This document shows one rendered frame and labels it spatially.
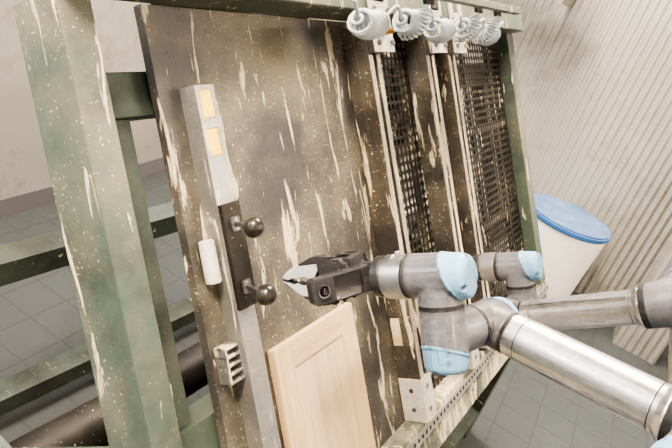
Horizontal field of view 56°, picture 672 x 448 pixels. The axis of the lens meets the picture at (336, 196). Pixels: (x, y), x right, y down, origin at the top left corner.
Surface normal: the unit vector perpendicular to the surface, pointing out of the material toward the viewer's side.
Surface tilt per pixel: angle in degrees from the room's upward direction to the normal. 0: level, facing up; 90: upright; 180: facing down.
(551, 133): 90
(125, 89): 56
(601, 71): 90
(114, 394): 90
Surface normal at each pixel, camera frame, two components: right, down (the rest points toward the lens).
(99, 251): -0.53, 0.18
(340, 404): 0.83, -0.08
